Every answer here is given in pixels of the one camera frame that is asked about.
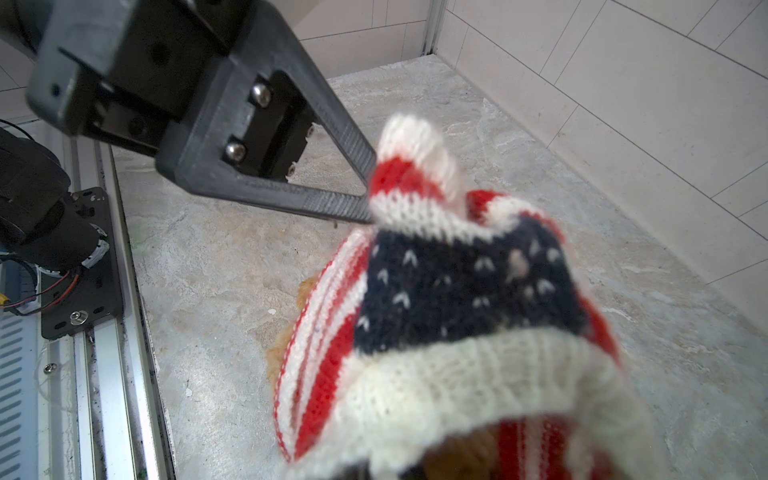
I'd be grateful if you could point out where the red white striped knit sweater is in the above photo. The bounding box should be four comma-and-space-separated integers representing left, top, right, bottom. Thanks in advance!
267, 114, 666, 479

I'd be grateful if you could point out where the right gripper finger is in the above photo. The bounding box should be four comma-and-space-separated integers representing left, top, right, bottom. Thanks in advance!
155, 1, 376, 224

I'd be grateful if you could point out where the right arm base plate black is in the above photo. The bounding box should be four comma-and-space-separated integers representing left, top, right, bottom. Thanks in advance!
40, 187, 124, 340

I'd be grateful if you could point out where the aluminium mounting rail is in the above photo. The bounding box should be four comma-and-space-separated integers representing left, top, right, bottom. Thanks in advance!
32, 121, 175, 479

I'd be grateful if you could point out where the white ventilation grille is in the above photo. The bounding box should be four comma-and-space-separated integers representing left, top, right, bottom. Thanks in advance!
0, 314, 38, 479

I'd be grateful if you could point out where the brown plush teddy bear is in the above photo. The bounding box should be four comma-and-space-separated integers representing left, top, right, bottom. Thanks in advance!
267, 266, 498, 479

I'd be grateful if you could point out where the right aluminium corner post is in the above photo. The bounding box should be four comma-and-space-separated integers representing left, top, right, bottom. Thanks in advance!
421, 0, 447, 56

